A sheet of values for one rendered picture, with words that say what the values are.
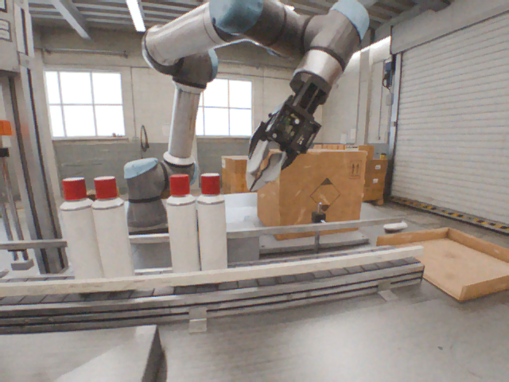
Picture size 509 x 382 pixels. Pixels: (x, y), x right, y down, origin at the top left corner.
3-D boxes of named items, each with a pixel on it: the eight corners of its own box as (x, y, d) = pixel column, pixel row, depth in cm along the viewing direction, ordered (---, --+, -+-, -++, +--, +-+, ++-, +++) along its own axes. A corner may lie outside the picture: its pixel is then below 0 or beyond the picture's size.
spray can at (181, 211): (172, 287, 39) (160, 177, 35) (176, 272, 44) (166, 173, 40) (200, 285, 40) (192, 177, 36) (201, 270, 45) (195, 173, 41)
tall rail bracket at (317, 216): (320, 274, 52) (325, 209, 49) (308, 259, 59) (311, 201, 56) (332, 273, 53) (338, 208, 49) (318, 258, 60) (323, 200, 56)
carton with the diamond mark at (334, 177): (277, 240, 66) (279, 150, 61) (256, 216, 89) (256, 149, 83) (359, 230, 74) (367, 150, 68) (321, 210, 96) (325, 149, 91)
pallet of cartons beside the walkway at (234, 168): (278, 206, 409) (280, 158, 390) (235, 211, 381) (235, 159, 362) (256, 193, 519) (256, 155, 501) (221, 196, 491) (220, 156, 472)
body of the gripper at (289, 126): (264, 133, 33) (304, 64, 32) (254, 136, 41) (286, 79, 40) (305, 158, 34) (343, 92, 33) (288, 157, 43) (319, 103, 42)
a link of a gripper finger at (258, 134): (241, 155, 39) (266, 111, 38) (240, 154, 40) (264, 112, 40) (264, 168, 40) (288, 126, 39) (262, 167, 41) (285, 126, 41)
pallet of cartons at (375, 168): (336, 212, 372) (341, 144, 349) (308, 200, 450) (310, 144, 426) (383, 205, 414) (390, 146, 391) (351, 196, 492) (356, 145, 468)
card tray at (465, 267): (460, 302, 40) (464, 286, 39) (375, 247, 65) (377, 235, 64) (543, 278, 46) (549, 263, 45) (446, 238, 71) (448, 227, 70)
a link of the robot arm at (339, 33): (335, 30, 42) (376, 33, 37) (308, 76, 43) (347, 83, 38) (324, -5, 36) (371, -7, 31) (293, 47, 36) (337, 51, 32)
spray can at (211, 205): (200, 286, 40) (193, 177, 36) (202, 270, 45) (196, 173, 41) (228, 282, 41) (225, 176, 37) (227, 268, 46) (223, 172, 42)
